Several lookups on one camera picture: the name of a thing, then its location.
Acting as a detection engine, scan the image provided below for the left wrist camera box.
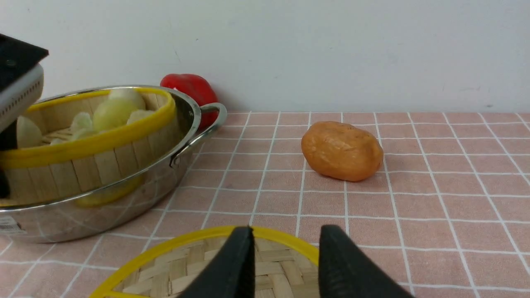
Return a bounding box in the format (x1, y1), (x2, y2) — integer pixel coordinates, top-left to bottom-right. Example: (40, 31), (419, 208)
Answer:
(0, 34), (49, 131)

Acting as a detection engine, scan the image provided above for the pink checkered tablecloth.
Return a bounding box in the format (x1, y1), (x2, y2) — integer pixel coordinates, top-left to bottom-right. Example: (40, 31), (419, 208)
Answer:
(1, 113), (530, 298)

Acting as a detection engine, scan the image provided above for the red bell pepper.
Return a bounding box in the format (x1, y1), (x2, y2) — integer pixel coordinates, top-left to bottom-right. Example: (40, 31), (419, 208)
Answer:
(159, 74), (219, 107)

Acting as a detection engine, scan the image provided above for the woven bamboo steamer lid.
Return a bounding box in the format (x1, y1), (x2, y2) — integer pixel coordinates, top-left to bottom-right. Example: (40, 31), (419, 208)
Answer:
(91, 226), (320, 298)

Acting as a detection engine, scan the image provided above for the white round bun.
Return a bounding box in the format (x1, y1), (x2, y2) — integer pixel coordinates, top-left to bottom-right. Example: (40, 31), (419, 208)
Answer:
(108, 88), (146, 110)

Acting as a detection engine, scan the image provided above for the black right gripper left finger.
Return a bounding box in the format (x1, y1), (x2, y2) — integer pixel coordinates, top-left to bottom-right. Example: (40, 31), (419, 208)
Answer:
(179, 226), (255, 298)

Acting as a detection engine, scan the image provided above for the yellow-green round bun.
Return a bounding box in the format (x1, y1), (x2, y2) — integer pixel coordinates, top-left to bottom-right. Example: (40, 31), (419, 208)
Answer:
(92, 98), (138, 132)

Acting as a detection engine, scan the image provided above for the bamboo steamer basket yellow rim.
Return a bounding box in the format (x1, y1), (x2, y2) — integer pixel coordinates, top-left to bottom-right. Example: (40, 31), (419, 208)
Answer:
(1, 87), (182, 207)

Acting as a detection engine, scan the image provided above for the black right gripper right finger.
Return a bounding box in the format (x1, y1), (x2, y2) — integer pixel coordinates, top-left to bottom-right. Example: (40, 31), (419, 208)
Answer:
(318, 225), (413, 298)

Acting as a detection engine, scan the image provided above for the stainless steel two-handled pot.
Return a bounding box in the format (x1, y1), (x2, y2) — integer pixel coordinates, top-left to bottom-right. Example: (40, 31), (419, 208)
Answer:
(1, 85), (227, 243)

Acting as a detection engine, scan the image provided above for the orange-brown bread roll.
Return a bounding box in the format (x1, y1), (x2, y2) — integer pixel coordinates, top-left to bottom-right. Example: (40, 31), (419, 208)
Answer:
(301, 121), (384, 182)

